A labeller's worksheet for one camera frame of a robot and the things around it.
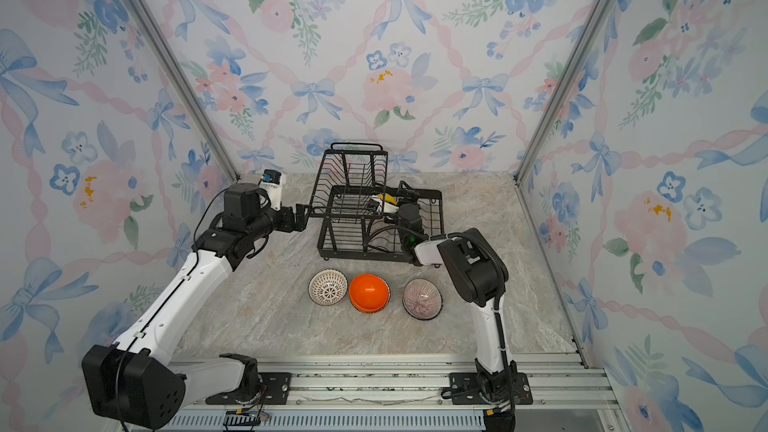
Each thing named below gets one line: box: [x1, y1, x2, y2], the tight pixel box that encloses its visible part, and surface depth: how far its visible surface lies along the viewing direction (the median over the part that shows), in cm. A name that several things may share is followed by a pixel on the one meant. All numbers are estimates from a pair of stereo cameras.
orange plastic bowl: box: [349, 273, 391, 314], surface depth 86 cm
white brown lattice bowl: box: [308, 268, 349, 306], surface depth 90 cm
